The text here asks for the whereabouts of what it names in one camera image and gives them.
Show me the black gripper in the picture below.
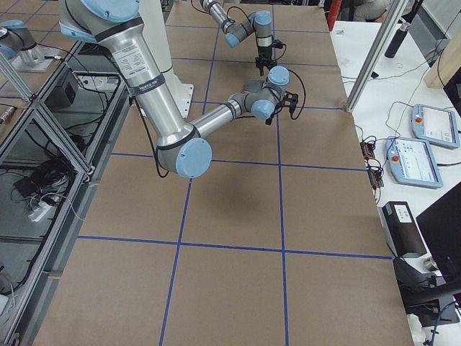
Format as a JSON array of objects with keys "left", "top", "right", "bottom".
[
  {"left": 265, "top": 109, "right": 279, "bottom": 125},
  {"left": 255, "top": 45, "right": 274, "bottom": 76}
]

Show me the pink and blue towel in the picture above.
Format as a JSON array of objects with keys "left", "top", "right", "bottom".
[{"left": 242, "top": 79, "right": 267, "bottom": 95}]

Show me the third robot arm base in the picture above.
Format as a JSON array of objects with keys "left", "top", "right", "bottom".
[{"left": 1, "top": 19, "right": 52, "bottom": 73}]

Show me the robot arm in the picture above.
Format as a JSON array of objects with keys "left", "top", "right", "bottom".
[
  {"left": 200, "top": 0, "right": 283, "bottom": 76},
  {"left": 59, "top": 1, "right": 290, "bottom": 178}
]

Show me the black cylinder bottle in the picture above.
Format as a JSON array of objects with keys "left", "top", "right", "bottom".
[{"left": 384, "top": 22, "right": 411, "bottom": 58}]

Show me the near teach pendant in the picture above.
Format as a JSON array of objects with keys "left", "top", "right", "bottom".
[{"left": 386, "top": 136, "right": 444, "bottom": 189}]

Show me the teach pendant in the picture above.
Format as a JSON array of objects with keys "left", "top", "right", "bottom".
[
  {"left": 411, "top": 104, "right": 460, "bottom": 148},
  {"left": 386, "top": 136, "right": 444, "bottom": 189}
]

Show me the far teach pendant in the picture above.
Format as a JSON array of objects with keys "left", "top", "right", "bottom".
[{"left": 411, "top": 104, "right": 460, "bottom": 148}]

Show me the black box with label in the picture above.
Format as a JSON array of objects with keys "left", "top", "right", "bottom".
[{"left": 382, "top": 201, "right": 427, "bottom": 258}]

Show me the blue tape line lengthwise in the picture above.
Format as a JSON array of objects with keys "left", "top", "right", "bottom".
[{"left": 274, "top": 110, "right": 290, "bottom": 346}]

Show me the black monitor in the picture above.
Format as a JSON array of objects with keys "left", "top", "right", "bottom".
[{"left": 416, "top": 183, "right": 460, "bottom": 280}]

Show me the blue tape line crosswise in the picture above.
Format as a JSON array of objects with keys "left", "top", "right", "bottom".
[{"left": 77, "top": 235, "right": 392, "bottom": 260}]

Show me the white power strip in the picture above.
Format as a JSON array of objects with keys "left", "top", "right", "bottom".
[{"left": 28, "top": 201, "right": 51, "bottom": 222}]

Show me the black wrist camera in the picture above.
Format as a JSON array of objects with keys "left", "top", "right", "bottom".
[
  {"left": 282, "top": 91, "right": 299, "bottom": 116},
  {"left": 271, "top": 39, "right": 286, "bottom": 49}
]

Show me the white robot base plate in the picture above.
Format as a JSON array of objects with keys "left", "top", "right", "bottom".
[{"left": 169, "top": 83, "right": 194, "bottom": 119}]

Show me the aluminium frame post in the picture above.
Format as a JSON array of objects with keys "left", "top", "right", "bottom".
[{"left": 344, "top": 0, "right": 406, "bottom": 113}]

